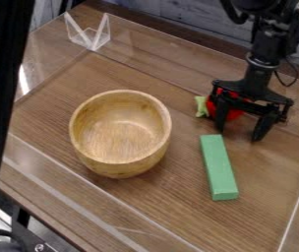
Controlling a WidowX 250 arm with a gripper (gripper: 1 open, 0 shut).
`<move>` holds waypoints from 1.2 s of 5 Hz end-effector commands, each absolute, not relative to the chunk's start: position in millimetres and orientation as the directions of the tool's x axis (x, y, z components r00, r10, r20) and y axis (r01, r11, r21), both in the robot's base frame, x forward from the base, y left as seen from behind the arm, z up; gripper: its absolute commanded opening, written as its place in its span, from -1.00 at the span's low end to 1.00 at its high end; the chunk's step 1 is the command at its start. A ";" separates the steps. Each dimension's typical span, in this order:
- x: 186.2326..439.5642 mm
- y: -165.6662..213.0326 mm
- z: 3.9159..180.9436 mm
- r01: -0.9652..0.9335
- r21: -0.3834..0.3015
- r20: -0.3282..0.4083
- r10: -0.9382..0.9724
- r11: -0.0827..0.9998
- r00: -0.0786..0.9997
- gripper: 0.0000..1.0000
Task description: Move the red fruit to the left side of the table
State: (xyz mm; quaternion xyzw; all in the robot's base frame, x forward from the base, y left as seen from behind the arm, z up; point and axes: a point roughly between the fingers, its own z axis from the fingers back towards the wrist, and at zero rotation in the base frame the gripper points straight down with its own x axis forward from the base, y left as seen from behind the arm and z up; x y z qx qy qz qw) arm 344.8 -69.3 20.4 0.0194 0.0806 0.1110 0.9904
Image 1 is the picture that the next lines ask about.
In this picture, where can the wooden bowl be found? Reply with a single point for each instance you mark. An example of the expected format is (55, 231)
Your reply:
(120, 131)

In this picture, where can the green rectangular block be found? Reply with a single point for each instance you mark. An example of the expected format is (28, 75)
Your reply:
(222, 182)

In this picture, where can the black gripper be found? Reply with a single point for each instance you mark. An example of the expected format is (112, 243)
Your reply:
(249, 95)

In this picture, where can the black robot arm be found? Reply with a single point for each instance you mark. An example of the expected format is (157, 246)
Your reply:
(276, 39)

